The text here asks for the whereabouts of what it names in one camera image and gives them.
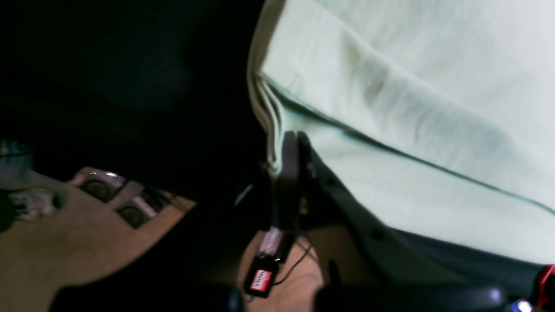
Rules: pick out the light green T-shirt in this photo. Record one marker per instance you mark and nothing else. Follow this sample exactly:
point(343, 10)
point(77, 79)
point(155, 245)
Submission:
point(438, 115)

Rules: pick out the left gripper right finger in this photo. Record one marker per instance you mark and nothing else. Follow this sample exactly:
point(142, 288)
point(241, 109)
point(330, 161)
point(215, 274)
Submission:
point(352, 244)

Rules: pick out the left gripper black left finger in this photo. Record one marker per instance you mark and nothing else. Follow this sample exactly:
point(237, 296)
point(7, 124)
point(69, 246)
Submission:
point(288, 183)

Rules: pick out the black table cloth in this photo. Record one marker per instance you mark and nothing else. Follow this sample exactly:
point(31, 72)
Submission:
point(139, 112)

